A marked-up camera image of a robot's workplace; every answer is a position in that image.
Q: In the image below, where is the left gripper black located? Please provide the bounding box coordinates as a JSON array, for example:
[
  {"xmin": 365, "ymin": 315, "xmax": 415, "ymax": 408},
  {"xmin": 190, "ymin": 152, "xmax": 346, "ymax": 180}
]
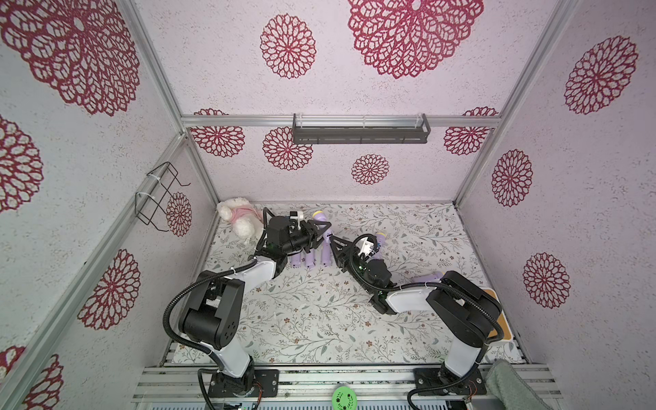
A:
[{"xmin": 282, "ymin": 219, "xmax": 331, "ymax": 255}]

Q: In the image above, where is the purple flashlight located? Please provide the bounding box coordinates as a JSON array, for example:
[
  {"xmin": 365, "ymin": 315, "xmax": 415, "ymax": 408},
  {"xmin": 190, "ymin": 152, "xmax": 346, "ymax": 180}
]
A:
[
  {"xmin": 313, "ymin": 210, "xmax": 333, "ymax": 244},
  {"xmin": 290, "ymin": 252, "xmax": 302, "ymax": 268},
  {"xmin": 376, "ymin": 232, "xmax": 386, "ymax": 252},
  {"xmin": 321, "ymin": 243, "xmax": 333, "ymax": 267},
  {"xmin": 304, "ymin": 249, "xmax": 316, "ymax": 270}
]

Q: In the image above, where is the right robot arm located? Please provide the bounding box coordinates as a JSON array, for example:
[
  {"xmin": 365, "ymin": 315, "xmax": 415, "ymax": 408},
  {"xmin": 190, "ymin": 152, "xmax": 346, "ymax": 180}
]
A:
[{"xmin": 326, "ymin": 234, "xmax": 505, "ymax": 409}]

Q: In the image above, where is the purple flashlight by right arm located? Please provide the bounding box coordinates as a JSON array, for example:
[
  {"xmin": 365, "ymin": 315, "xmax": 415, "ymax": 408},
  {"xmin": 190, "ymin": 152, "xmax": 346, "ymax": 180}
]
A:
[{"xmin": 411, "ymin": 272, "xmax": 443, "ymax": 284}]

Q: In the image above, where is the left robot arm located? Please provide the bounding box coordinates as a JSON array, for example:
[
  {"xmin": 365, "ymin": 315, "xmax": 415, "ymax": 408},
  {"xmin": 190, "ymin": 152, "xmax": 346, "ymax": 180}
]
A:
[{"xmin": 162, "ymin": 208, "xmax": 331, "ymax": 405}]

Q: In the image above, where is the white plush toy pink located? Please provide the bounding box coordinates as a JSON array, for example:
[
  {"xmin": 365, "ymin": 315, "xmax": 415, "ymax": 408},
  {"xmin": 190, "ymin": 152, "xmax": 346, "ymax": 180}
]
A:
[{"xmin": 217, "ymin": 197, "xmax": 264, "ymax": 244}]

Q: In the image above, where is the green round disc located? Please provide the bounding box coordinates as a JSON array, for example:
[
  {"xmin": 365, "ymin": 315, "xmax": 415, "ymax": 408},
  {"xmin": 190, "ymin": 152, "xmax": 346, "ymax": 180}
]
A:
[{"xmin": 331, "ymin": 385, "xmax": 358, "ymax": 410}]

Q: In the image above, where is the green cloth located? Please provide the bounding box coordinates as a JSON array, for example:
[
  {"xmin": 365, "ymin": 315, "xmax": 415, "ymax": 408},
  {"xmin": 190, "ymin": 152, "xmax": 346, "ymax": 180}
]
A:
[{"xmin": 484, "ymin": 360, "xmax": 552, "ymax": 410}]

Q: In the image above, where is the black wall shelf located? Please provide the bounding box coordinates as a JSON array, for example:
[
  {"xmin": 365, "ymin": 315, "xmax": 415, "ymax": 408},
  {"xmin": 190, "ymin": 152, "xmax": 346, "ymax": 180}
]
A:
[{"xmin": 291, "ymin": 114, "xmax": 432, "ymax": 145}]

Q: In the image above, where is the black wire wall rack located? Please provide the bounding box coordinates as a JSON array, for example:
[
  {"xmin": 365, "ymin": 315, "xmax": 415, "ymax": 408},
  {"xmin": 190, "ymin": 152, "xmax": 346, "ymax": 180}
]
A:
[{"xmin": 133, "ymin": 162, "xmax": 190, "ymax": 232}]

